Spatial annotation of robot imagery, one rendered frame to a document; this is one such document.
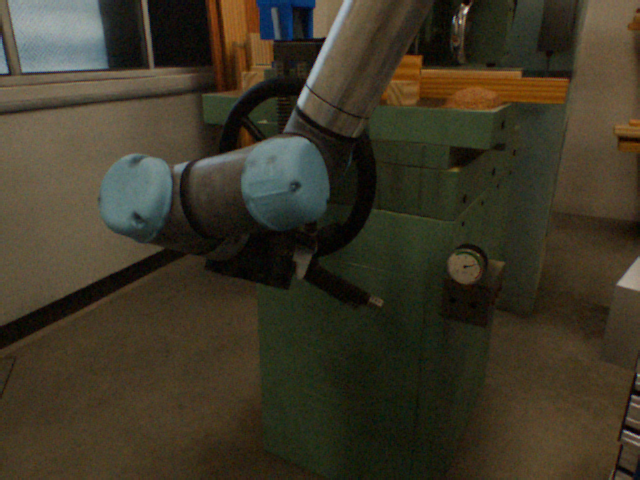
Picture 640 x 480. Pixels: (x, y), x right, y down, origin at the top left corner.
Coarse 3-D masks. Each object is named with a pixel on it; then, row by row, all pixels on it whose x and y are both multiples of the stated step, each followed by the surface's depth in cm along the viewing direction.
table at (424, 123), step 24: (216, 96) 105; (240, 96) 103; (216, 120) 107; (264, 120) 91; (384, 120) 88; (408, 120) 86; (432, 120) 84; (456, 120) 82; (480, 120) 80; (504, 120) 87; (432, 144) 86; (456, 144) 84; (480, 144) 82
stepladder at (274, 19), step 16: (256, 0) 178; (272, 0) 175; (288, 0) 172; (304, 0) 176; (272, 16) 174; (288, 16) 173; (304, 16) 186; (272, 32) 177; (288, 32) 174; (304, 32) 188
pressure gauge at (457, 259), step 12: (456, 252) 83; (468, 252) 82; (480, 252) 82; (456, 264) 83; (468, 264) 82; (480, 264) 81; (456, 276) 84; (468, 276) 83; (480, 276) 82; (468, 288) 86
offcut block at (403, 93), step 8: (400, 80) 90; (392, 88) 88; (400, 88) 86; (408, 88) 86; (416, 88) 88; (392, 96) 88; (400, 96) 87; (408, 96) 87; (416, 96) 88; (392, 104) 88; (400, 104) 87; (408, 104) 87
